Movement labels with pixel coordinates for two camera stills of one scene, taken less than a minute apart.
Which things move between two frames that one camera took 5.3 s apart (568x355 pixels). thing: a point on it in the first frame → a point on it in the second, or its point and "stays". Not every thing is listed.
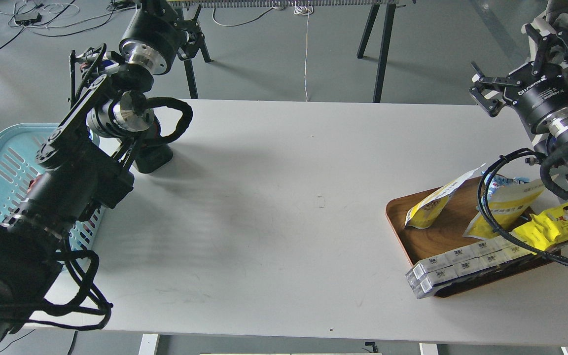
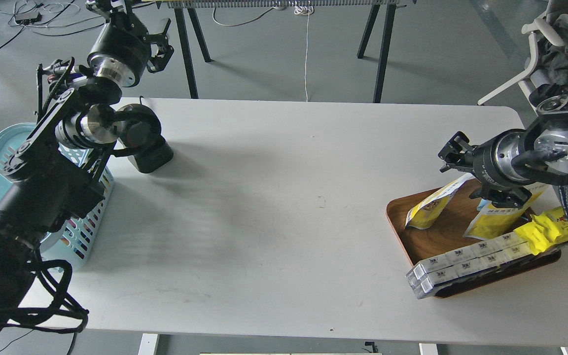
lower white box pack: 426,284 stays
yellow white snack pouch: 425,211 stays
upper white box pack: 473,251 stays
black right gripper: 545,97 → 491,163
